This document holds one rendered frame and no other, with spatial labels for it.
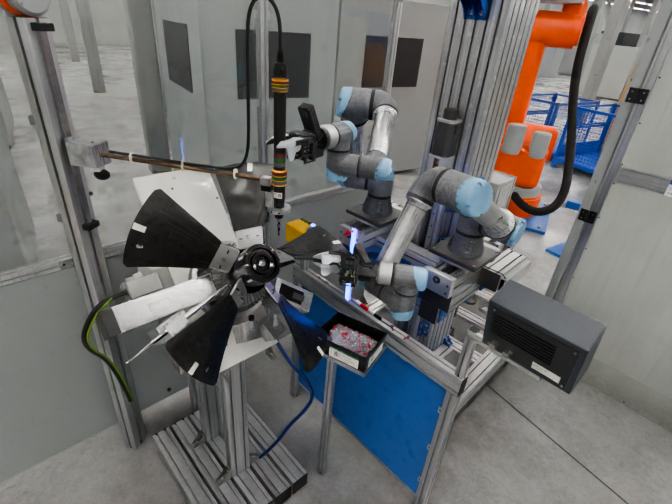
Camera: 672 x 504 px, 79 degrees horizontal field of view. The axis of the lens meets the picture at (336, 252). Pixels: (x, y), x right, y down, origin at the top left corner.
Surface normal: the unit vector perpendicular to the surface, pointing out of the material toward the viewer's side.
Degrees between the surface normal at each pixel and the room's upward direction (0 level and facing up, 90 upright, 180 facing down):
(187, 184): 50
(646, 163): 89
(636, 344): 90
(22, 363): 90
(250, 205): 44
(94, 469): 0
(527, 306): 15
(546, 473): 0
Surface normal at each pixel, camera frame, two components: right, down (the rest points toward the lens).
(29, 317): 0.68, 0.40
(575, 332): -0.11, -0.76
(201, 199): 0.57, -0.25
